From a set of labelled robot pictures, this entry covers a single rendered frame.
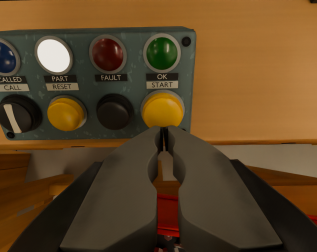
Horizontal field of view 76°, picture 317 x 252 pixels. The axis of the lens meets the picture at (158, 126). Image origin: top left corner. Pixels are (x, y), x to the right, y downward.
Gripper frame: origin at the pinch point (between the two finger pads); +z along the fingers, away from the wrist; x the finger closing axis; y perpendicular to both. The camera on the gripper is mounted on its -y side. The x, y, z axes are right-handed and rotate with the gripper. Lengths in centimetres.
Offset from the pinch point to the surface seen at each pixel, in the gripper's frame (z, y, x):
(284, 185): 8.9, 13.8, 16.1
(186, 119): 2.9, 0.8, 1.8
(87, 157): 75, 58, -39
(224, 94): 6.1, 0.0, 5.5
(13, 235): 8.2, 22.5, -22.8
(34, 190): 42, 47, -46
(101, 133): 2.8, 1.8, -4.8
